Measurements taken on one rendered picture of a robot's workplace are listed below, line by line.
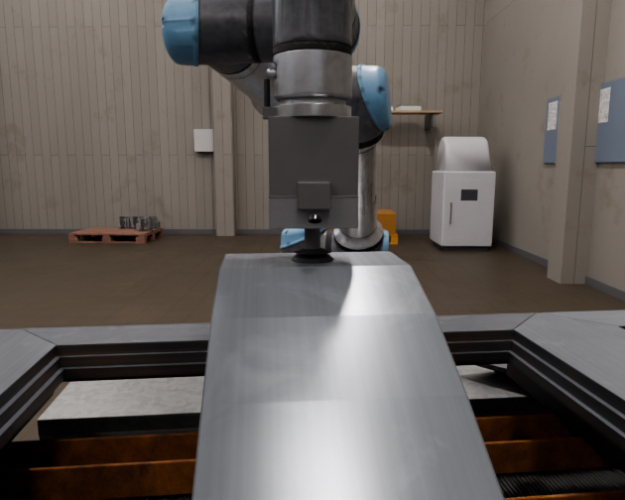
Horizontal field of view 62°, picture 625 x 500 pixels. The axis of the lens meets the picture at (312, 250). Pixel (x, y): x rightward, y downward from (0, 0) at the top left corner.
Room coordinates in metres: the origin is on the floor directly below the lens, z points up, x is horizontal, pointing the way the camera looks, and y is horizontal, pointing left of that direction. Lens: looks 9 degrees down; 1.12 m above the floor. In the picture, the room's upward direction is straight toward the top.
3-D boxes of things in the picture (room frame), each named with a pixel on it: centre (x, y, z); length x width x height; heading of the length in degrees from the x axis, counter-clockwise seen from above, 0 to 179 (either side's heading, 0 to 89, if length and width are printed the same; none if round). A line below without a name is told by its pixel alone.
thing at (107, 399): (1.02, -0.15, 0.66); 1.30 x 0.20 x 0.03; 96
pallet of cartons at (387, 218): (7.86, -0.66, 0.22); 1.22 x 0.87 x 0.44; 89
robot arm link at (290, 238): (1.27, 0.01, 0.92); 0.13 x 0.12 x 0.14; 82
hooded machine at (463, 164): (7.13, -2.06, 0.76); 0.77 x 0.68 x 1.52; 179
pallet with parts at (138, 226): (7.92, 3.02, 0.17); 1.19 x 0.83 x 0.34; 89
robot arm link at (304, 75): (0.51, 0.00, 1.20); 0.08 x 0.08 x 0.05
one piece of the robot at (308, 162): (0.50, 0.00, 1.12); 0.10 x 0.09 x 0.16; 2
